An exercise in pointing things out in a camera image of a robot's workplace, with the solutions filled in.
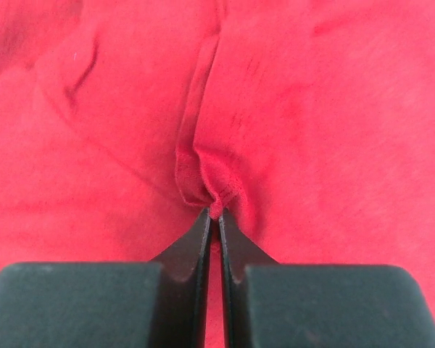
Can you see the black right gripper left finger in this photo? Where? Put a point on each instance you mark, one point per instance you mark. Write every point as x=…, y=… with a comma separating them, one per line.
x=159, y=303

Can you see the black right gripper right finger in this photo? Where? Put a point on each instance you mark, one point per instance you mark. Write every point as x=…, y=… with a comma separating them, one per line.
x=269, y=304

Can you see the red t shirt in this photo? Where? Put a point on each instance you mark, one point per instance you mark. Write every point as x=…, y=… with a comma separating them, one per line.
x=313, y=122

